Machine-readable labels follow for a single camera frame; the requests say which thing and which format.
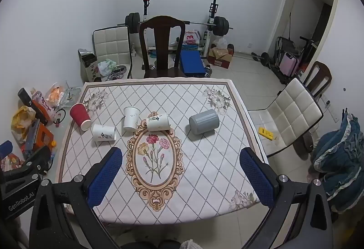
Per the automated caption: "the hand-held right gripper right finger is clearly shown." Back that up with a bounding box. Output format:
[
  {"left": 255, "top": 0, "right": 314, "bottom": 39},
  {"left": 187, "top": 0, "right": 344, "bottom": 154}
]
[{"left": 240, "top": 147, "right": 334, "bottom": 249}]

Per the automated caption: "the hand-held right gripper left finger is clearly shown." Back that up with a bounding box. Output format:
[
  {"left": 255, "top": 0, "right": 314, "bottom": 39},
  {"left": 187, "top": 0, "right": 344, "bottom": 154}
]
[{"left": 28, "top": 147, "right": 124, "bottom": 249}]

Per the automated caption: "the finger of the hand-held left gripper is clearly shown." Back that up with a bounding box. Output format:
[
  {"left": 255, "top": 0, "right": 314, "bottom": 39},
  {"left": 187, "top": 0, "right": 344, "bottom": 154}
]
[
  {"left": 0, "top": 140, "right": 13, "bottom": 160},
  {"left": 4, "top": 146, "right": 53, "bottom": 181}
]

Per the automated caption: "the white paper cup black print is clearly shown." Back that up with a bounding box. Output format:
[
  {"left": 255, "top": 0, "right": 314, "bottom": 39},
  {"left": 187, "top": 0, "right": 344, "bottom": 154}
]
[
  {"left": 146, "top": 113, "right": 171, "bottom": 132},
  {"left": 92, "top": 123, "right": 117, "bottom": 142}
]

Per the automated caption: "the red paper cup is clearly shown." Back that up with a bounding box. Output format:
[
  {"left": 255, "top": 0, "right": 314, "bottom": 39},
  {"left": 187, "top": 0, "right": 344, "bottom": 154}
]
[{"left": 70, "top": 103, "right": 92, "bottom": 132}]

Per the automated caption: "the plain white paper cup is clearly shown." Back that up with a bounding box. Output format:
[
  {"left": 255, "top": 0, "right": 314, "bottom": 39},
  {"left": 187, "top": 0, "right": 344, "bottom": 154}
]
[{"left": 123, "top": 106, "right": 141, "bottom": 132}]

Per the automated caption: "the grey ribbed cup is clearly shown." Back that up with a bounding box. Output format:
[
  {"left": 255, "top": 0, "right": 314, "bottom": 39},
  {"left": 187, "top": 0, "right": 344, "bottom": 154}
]
[{"left": 189, "top": 109, "right": 220, "bottom": 135}]

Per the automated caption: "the red patterned bag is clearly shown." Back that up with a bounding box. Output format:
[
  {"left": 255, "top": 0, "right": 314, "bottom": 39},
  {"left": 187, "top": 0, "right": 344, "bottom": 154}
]
[{"left": 0, "top": 152, "right": 25, "bottom": 172}]

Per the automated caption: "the yellow plastic bag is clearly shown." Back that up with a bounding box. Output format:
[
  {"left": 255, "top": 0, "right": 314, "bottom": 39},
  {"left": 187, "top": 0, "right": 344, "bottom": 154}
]
[{"left": 11, "top": 106, "right": 36, "bottom": 145}]

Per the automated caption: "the yellow tool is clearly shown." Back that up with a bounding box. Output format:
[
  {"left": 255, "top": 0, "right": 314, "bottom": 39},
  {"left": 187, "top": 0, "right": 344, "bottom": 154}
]
[{"left": 258, "top": 127, "right": 275, "bottom": 140}]

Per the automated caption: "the red printed package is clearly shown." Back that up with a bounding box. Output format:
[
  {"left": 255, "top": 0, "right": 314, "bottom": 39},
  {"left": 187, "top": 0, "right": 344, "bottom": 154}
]
[{"left": 18, "top": 88, "right": 56, "bottom": 125}]

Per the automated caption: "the floral diamond pattern tablecloth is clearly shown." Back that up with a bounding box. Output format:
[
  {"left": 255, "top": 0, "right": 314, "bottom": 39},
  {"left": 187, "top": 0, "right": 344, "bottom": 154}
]
[{"left": 58, "top": 79, "right": 269, "bottom": 224}]

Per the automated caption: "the orange snack bag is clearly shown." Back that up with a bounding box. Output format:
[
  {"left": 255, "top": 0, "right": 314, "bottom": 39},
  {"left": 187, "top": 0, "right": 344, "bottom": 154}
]
[{"left": 45, "top": 82, "right": 68, "bottom": 105}]

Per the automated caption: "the clear plastic tray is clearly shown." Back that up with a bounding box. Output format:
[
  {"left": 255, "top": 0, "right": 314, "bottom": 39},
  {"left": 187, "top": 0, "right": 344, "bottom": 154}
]
[{"left": 61, "top": 86, "right": 83, "bottom": 108}]

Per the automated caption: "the white padded chair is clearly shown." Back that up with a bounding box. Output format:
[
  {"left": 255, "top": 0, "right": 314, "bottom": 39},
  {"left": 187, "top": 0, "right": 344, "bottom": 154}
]
[
  {"left": 247, "top": 78, "right": 325, "bottom": 157},
  {"left": 92, "top": 25, "right": 134, "bottom": 80}
]

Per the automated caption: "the blue denim clothing pile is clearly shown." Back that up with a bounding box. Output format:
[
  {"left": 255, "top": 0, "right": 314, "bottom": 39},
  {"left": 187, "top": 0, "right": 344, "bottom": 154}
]
[{"left": 308, "top": 114, "right": 364, "bottom": 212}]

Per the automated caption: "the black printed carton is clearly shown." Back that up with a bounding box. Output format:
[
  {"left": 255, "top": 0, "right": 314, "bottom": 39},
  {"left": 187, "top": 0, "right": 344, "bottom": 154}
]
[{"left": 78, "top": 49, "right": 102, "bottom": 82}]

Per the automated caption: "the metal bowl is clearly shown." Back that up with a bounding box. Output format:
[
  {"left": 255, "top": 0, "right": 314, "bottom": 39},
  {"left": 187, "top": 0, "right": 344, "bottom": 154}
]
[{"left": 109, "top": 66, "right": 127, "bottom": 79}]

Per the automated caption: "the green and white plastic bag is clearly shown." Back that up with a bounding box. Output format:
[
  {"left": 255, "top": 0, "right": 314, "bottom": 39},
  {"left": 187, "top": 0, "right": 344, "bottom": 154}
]
[{"left": 97, "top": 59, "right": 117, "bottom": 76}]

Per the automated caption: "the pink suitcase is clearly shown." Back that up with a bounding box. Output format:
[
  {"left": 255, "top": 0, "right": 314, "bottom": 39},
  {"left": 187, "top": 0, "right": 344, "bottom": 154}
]
[{"left": 280, "top": 52, "right": 301, "bottom": 76}]

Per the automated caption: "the black dumbbell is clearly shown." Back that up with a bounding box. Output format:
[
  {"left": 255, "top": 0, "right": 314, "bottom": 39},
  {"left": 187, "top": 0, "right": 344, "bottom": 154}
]
[{"left": 252, "top": 52, "right": 275, "bottom": 64}]

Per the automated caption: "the brown cardboard box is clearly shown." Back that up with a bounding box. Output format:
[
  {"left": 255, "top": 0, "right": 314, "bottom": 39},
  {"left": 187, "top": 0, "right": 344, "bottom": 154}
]
[{"left": 207, "top": 46, "right": 235, "bottom": 69}]

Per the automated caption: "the dark wooden chair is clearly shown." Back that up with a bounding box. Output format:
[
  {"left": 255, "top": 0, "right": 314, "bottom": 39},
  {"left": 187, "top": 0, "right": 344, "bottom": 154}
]
[
  {"left": 301, "top": 61, "right": 333, "bottom": 102},
  {"left": 139, "top": 15, "right": 187, "bottom": 79}
]

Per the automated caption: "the blue bench pad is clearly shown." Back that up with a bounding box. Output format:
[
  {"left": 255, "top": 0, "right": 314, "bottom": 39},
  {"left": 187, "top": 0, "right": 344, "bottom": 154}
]
[{"left": 180, "top": 50, "right": 206, "bottom": 77}]

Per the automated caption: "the red and white plastic bag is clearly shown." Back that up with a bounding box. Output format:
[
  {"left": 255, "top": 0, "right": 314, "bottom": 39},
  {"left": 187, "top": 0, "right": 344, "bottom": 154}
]
[{"left": 182, "top": 29, "right": 201, "bottom": 46}]

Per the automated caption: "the black barbell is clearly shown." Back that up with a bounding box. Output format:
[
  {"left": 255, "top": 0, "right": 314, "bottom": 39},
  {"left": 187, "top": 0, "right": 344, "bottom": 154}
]
[{"left": 117, "top": 12, "right": 234, "bottom": 36}]

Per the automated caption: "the white barbell rack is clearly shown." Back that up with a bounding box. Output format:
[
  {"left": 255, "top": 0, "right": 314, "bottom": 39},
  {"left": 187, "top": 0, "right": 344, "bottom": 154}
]
[{"left": 141, "top": 0, "right": 219, "bottom": 58}]

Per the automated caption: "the black metal cart frame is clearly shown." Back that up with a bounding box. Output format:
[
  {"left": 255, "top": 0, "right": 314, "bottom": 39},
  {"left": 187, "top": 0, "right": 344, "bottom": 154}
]
[{"left": 274, "top": 36, "right": 298, "bottom": 79}]

